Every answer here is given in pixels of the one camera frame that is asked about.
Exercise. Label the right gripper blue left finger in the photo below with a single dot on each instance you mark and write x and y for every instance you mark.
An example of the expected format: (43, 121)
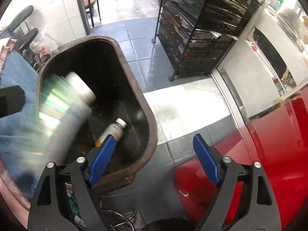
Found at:
(50, 208)

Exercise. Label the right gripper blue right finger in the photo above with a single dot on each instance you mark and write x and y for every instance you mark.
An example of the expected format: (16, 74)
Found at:
(257, 209)

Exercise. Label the green white can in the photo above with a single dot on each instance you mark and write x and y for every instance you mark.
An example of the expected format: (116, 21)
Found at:
(64, 106)

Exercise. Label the dark brown trash bin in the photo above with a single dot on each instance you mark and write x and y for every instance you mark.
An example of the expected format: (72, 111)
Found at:
(100, 63)

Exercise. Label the blue fringed blanket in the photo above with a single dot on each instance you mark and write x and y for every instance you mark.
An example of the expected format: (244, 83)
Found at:
(17, 184)

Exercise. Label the red glossy cabinet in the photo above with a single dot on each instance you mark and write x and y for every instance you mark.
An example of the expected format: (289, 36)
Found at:
(279, 142)

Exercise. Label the small orange labelled bottle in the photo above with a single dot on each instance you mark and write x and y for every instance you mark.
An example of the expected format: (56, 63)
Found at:
(115, 129)

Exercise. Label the white plastic bag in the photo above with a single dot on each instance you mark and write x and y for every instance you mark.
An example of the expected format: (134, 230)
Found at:
(43, 45)

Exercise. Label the black office chair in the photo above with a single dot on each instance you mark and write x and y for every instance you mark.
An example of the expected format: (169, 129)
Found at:
(20, 30)

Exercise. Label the black wire drawer rack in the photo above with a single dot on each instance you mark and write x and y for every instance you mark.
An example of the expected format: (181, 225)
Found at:
(197, 34)

